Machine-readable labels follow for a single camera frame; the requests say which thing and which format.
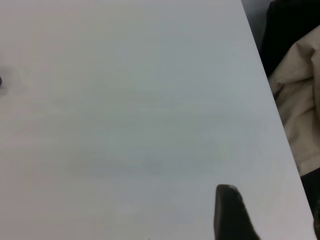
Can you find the dark grey ceramic mug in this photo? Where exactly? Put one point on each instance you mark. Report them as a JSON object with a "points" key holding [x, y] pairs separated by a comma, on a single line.
{"points": [[0, 81]]}

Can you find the beige crumpled cloth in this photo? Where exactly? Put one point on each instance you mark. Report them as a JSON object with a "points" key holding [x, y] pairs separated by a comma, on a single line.
{"points": [[297, 105]]}

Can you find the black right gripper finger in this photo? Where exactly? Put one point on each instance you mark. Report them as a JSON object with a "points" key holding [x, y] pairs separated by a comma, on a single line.
{"points": [[230, 217]]}

